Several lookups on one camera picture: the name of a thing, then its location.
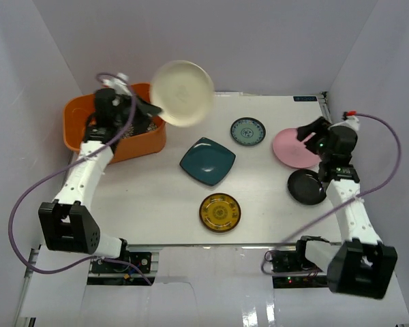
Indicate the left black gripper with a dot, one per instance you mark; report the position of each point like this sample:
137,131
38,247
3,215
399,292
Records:
136,107

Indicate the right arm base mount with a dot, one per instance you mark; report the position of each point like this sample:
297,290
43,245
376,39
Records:
288,272

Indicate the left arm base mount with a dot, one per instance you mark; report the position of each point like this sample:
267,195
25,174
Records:
140,271

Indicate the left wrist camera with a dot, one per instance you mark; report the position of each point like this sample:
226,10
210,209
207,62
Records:
118,84

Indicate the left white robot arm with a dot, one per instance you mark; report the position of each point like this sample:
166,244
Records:
67,222

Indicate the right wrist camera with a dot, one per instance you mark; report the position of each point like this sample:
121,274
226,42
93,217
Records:
350,119

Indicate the teal square plate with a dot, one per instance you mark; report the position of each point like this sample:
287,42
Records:
207,161

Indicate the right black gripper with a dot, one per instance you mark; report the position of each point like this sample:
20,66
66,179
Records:
317,125

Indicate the cream round plate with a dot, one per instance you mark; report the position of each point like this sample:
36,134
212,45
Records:
184,92

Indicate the yellow patterned round plate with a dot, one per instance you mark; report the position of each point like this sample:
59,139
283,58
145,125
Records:
219,213

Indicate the black round plate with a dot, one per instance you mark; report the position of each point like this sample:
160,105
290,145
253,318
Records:
305,187

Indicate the black floral square plate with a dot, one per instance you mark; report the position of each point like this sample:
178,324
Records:
140,125

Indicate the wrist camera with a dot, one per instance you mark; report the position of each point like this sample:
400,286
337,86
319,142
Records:
350,119
118,84

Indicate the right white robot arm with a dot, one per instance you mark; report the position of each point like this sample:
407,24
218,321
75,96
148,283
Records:
362,265

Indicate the blue table label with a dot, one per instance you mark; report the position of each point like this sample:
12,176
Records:
299,98

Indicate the orange plastic bin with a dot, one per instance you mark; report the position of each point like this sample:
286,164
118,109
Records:
83,138

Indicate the pink round plate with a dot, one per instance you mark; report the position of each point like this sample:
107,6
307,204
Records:
292,152

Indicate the blue patterned small plate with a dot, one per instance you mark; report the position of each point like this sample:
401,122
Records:
247,131

